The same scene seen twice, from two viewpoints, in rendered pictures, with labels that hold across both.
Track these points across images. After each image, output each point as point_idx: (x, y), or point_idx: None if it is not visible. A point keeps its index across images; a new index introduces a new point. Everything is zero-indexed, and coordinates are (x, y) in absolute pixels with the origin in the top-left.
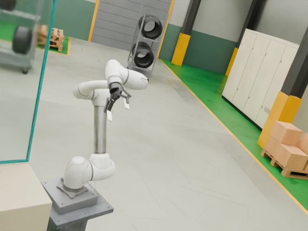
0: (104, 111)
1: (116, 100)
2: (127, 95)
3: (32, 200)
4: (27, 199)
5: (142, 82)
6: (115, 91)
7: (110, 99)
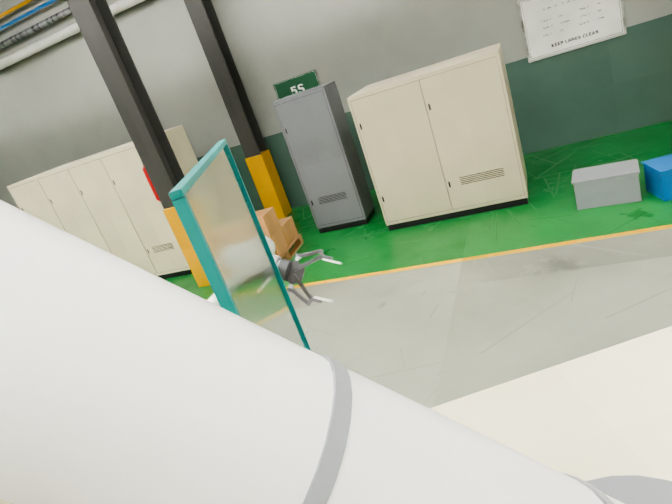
0: (308, 303)
1: (303, 276)
2: (321, 251)
3: None
4: None
5: (272, 241)
6: (295, 268)
7: (298, 283)
